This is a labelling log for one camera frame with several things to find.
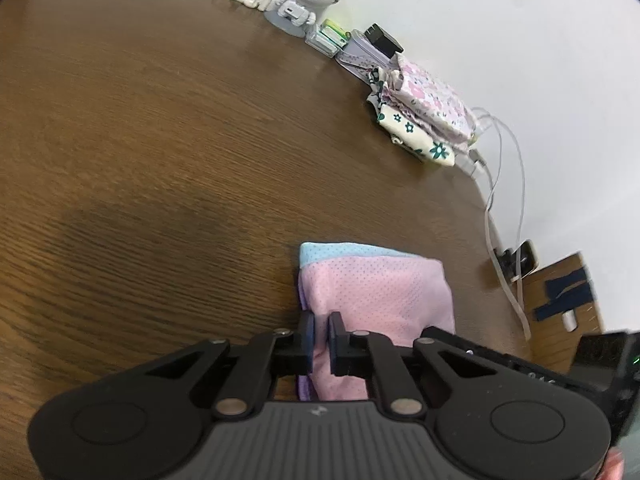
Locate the pink floral folded cloth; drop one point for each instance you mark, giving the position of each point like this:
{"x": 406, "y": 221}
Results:
{"x": 426, "y": 100}

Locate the small green white boxes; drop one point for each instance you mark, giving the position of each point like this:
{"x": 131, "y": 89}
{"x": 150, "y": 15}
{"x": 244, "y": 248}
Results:
{"x": 327, "y": 38}

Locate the white robot figurine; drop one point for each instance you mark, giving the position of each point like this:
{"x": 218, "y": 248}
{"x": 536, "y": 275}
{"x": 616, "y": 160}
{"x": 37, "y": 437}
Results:
{"x": 296, "y": 17}

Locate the white power strip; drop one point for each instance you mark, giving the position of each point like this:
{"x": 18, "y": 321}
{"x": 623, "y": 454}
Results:
{"x": 472, "y": 164}

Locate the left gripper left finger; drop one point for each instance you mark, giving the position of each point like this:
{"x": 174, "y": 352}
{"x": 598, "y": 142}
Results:
{"x": 147, "y": 422}

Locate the black phone holder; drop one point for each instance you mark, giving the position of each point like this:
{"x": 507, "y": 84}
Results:
{"x": 517, "y": 263}

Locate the dark blue cloth on chair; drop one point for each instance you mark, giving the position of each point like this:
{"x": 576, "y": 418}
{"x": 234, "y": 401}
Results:
{"x": 564, "y": 294}

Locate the person right hand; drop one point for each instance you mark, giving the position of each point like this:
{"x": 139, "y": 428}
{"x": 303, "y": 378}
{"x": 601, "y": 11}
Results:
{"x": 613, "y": 468}

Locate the wooden chair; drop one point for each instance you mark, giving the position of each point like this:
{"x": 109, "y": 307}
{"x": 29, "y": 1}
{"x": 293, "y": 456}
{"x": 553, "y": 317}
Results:
{"x": 555, "y": 340}

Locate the cream green-flower folded cloth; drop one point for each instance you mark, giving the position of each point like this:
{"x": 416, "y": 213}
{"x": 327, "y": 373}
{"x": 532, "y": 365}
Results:
{"x": 404, "y": 131}

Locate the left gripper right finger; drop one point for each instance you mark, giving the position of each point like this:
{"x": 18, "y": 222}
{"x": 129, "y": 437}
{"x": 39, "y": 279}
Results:
{"x": 435, "y": 411}

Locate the purple box with black charger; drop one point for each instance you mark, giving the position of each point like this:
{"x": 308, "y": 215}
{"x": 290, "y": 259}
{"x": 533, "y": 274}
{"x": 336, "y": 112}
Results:
{"x": 368, "y": 50}

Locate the pink blue purple garment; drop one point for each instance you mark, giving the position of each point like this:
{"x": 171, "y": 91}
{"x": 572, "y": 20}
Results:
{"x": 373, "y": 288}

